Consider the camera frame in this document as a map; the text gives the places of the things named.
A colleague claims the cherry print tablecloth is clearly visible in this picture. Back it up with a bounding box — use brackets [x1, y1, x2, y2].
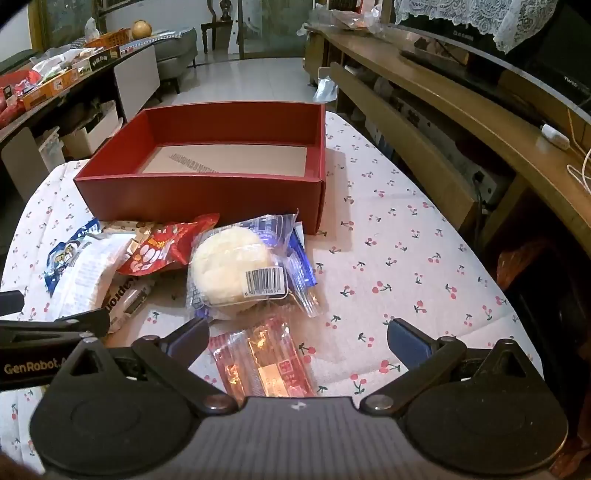
[0, 111, 546, 462]

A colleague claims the red snack packet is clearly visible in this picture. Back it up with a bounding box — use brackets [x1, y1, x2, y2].
[115, 213, 220, 277]

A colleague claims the black labelled box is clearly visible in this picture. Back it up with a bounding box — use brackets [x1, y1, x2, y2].
[74, 46, 122, 77]

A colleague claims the pile of red packets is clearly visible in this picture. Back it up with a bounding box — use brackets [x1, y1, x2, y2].
[0, 69, 42, 127]

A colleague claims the red cardboard box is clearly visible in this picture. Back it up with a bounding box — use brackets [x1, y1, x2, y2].
[74, 102, 328, 236]

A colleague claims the white and dark sideboard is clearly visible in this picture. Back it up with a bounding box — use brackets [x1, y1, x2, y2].
[0, 44, 162, 199]

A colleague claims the orange basket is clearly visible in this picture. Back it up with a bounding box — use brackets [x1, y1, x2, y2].
[85, 28, 132, 49]

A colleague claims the white power adapter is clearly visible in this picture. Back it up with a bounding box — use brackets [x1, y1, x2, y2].
[540, 124, 571, 149]

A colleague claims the cream brown cookie packet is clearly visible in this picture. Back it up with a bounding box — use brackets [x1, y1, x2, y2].
[99, 220, 158, 333]

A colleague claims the round pastry clear packet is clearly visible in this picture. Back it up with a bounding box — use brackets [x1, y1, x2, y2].
[185, 210, 320, 321]

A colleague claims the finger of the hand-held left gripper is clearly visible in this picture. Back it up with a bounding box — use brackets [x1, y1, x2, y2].
[0, 308, 112, 344]
[0, 291, 25, 320]

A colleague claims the crumpled clear plastic bag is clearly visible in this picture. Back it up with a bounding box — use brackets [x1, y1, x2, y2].
[307, 4, 393, 35]

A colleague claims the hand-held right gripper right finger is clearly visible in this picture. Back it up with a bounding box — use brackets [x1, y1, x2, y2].
[359, 318, 543, 415]

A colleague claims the small clear plastic bag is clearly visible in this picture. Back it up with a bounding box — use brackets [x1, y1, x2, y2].
[314, 76, 340, 104]

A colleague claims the lace cloth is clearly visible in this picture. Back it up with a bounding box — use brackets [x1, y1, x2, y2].
[393, 0, 566, 54]

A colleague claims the wooden television cabinet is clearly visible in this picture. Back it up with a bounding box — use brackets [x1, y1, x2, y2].
[302, 23, 591, 259]

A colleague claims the orange cardboard box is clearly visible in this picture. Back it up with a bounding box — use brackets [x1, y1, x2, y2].
[21, 69, 79, 110]

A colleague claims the black television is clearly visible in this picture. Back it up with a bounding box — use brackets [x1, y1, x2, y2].
[392, 0, 591, 121]

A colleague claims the white storage box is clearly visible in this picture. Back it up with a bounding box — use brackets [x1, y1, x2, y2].
[62, 99, 123, 158]

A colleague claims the orange clear cake packet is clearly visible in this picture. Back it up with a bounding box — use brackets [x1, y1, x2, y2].
[209, 318, 320, 400]

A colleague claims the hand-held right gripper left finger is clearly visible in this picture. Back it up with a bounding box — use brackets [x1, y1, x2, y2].
[54, 318, 238, 414]

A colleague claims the blue sausage snack packet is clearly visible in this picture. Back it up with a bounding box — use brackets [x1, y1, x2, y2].
[45, 218, 136, 319]

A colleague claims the white cable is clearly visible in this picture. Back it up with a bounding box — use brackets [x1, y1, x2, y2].
[566, 108, 591, 195]

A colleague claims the grey sofa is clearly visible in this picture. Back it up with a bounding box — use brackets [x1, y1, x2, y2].
[154, 28, 199, 93]

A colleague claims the clear plastic storage bin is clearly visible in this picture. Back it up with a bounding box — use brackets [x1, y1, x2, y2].
[37, 127, 65, 171]

